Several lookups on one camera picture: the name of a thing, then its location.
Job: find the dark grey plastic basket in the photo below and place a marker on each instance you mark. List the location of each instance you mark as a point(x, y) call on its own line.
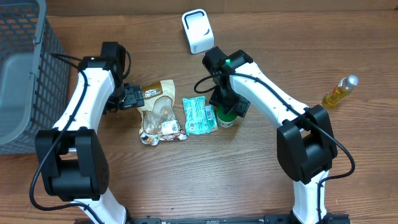
point(34, 85)

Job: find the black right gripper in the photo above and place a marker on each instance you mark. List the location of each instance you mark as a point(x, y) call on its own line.
point(242, 108)

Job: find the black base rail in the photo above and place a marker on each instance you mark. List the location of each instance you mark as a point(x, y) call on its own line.
point(267, 219)

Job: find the yellow bottle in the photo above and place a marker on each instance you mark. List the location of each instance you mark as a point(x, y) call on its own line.
point(343, 89)

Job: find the green lid jar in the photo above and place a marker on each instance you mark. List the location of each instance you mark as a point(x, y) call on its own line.
point(225, 120)

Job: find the light blue wipes pack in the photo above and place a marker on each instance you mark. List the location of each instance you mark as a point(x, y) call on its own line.
point(195, 116)

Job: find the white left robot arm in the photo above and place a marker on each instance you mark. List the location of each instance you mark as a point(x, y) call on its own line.
point(73, 170)

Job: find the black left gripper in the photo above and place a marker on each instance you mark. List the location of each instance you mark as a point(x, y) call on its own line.
point(135, 98)

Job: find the teal tissue pack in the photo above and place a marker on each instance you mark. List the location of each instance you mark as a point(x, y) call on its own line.
point(211, 117)

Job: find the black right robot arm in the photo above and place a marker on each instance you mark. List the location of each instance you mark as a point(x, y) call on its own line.
point(305, 147)

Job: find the brown snack packet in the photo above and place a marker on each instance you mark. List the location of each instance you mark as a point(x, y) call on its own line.
point(158, 120)

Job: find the white barcode scanner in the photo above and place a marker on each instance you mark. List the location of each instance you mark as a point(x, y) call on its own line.
point(198, 31)

